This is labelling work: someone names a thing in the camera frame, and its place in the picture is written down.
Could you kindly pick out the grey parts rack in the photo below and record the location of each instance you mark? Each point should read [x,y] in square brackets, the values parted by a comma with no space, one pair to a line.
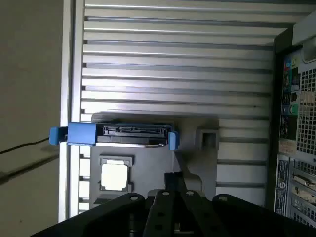
[153,160]

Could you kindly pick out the open grey PC case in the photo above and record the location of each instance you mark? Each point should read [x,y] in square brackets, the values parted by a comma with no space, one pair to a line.
[306,118]

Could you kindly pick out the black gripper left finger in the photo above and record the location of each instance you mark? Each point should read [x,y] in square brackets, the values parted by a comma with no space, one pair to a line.
[158,217]

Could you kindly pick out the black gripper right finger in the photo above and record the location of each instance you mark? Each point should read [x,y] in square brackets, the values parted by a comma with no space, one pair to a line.
[205,217]

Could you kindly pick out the hard disk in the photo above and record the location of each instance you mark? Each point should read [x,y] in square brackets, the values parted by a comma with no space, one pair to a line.
[81,134]

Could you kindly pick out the silver CPU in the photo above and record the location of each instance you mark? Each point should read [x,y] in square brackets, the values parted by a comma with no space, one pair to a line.
[114,175]

